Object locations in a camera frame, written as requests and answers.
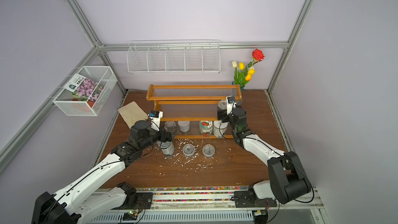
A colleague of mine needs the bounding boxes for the clear seed jar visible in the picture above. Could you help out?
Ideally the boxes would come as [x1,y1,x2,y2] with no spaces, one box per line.
[164,121,178,132]
[202,144,215,158]
[182,144,195,158]
[178,121,191,132]
[217,100,228,112]

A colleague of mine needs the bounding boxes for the green label tin can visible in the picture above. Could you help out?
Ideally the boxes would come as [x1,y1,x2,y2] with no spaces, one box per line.
[158,141,175,157]

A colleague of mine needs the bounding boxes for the wooden three-tier shelf rack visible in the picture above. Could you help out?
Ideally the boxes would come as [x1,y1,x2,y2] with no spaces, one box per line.
[146,85,240,139]

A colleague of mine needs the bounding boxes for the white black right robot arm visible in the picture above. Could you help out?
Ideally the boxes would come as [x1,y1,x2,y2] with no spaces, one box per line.
[217,107,315,204]

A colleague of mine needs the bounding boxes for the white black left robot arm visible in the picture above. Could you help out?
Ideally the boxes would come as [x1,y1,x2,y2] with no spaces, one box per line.
[32,120,175,224]

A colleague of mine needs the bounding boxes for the purple flower seed packet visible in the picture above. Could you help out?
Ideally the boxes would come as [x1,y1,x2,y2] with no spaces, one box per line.
[63,74,104,103]

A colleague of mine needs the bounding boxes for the white lid Ideal can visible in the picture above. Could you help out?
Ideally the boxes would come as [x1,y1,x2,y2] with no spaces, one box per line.
[213,120,228,139]

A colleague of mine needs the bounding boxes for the strawberry label can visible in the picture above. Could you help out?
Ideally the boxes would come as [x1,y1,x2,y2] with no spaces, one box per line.
[199,120,214,137]

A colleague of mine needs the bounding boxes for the blue ribbed glass vase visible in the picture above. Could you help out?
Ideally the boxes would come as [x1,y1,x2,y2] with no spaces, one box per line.
[236,87,244,105]

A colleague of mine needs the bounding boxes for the cream work glove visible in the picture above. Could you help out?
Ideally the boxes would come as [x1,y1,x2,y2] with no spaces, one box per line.
[118,101,148,129]

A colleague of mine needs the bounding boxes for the yellow and white tulips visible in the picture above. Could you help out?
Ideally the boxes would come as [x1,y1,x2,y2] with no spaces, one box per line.
[232,60,256,89]

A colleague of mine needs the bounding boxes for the red rose flower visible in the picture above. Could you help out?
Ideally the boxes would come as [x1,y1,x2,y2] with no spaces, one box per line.
[252,49,265,62]

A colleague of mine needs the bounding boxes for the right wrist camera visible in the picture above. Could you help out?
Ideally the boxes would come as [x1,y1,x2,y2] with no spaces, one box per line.
[226,96,236,115]

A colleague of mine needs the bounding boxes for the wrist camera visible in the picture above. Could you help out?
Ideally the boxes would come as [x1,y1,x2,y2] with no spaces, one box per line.
[148,110,163,131]
[226,96,236,115]

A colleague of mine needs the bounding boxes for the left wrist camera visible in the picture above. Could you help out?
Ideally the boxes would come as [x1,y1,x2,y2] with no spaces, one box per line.
[148,110,163,131]

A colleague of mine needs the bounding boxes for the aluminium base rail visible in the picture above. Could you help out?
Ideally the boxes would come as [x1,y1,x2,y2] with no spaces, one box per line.
[86,186,330,224]

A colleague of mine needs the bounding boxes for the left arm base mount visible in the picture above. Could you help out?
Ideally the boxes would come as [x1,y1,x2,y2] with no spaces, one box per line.
[115,182,153,209]

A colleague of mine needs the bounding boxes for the white wire wall basket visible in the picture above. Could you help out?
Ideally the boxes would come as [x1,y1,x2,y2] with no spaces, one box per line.
[126,39,221,74]

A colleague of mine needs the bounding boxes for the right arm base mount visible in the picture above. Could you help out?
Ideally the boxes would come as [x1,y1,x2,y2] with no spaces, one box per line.
[231,189,277,208]

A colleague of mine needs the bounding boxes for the white wire side basket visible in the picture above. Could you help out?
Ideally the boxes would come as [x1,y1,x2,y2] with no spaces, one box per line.
[53,66,118,117]

